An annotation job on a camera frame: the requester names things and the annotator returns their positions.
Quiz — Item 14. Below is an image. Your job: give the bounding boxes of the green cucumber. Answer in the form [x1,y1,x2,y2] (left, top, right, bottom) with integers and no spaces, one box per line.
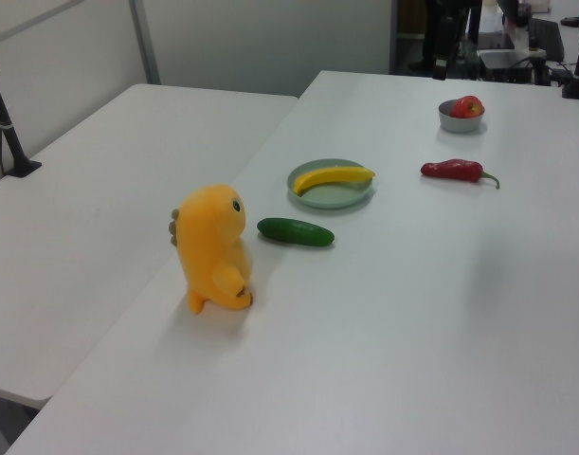
[256,217,336,248]

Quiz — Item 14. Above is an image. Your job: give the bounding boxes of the small grey bowl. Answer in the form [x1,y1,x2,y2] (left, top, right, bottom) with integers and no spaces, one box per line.
[438,98,486,135]

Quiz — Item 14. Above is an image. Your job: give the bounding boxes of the pale green round plate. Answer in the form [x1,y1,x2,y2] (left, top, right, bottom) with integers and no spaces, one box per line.
[286,158,376,210]

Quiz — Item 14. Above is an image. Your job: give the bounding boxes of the yellow banana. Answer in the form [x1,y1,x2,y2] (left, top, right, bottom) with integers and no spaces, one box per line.
[293,165,376,196]

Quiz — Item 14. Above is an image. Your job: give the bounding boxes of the orange plush duck toy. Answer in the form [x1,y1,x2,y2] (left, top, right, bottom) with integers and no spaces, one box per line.
[168,183,256,316]

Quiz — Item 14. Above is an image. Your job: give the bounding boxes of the red chili pepper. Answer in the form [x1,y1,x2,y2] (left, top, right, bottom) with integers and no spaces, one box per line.
[420,158,501,190]

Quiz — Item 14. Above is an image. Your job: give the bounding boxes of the white side table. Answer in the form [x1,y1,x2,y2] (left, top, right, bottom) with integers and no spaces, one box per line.
[0,83,299,411]

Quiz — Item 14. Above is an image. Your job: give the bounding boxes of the red apple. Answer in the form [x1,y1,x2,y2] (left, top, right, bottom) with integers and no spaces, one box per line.
[449,95,483,119]

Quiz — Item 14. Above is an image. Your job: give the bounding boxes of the person leg dark trousers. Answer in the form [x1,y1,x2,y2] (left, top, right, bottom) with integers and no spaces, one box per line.
[407,0,437,73]

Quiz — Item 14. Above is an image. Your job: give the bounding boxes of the black tripod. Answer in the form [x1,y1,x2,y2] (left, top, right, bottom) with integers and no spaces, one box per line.
[430,0,482,81]

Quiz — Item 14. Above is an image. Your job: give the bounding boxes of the grey metal box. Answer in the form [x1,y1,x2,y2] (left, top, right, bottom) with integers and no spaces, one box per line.
[478,48,546,82]

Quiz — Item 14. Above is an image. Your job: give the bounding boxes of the grey partition post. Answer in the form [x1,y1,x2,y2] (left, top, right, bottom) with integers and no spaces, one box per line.
[127,0,161,86]

